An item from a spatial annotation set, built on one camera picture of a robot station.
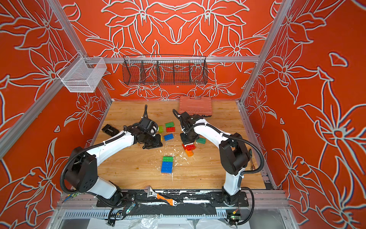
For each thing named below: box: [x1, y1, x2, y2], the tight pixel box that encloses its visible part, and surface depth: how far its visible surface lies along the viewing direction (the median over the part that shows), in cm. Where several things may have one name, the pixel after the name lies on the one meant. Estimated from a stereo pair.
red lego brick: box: [166, 126, 176, 133], surface depth 102 cm
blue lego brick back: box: [163, 133, 174, 142], surface depth 99 cm
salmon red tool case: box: [178, 95, 213, 117], surface depth 115 cm
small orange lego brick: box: [185, 149, 194, 157], surface depth 89 cm
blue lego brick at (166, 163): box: [162, 161, 173, 167], surface depth 84 cm
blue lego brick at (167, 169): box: [161, 165, 173, 174], surface depth 82 cm
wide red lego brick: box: [182, 143, 196, 151], surface depth 91 cm
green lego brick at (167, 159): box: [162, 156, 174, 162], surface depth 85 cm
